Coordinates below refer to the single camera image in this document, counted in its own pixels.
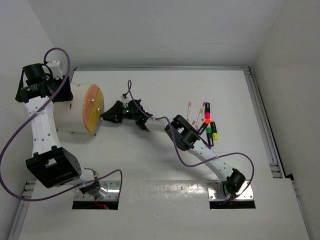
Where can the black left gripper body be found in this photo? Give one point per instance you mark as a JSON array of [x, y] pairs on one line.
[[64, 94]]

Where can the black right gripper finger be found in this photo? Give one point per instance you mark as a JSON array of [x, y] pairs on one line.
[[112, 118], [116, 109]]

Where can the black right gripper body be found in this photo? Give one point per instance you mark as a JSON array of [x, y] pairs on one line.
[[126, 114]]

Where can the cylindrical beige drawer container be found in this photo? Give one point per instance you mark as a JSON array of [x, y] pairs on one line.
[[82, 113]]

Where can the pink highlighter black body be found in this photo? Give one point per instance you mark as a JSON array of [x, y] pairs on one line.
[[207, 110]]

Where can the orange highlighter black body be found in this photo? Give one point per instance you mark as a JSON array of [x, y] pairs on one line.
[[204, 125]]

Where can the green highlighter black body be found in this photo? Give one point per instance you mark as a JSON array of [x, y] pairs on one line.
[[209, 135]]

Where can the yellow highlighter black body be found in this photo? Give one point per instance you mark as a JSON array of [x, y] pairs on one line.
[[215, 135]]

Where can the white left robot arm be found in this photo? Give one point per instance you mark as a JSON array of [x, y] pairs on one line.
[[51, 163]]

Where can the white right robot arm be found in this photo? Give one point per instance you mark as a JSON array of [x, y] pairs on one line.
[[184, 137]]

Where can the light pink cap pen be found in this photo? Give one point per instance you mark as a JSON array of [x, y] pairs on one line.
[[189, 110]]

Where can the peach cap white pen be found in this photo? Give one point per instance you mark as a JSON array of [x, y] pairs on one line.
[[199, 118]]

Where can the mauve cap white pen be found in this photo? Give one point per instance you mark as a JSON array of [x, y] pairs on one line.
[[203, 111]]

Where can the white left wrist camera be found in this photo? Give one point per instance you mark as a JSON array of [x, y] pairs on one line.
[[56, 67]]

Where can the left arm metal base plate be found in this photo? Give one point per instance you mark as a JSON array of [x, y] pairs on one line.
[[99, 190]]

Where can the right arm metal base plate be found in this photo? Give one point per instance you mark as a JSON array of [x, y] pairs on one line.
[[217, 192]]

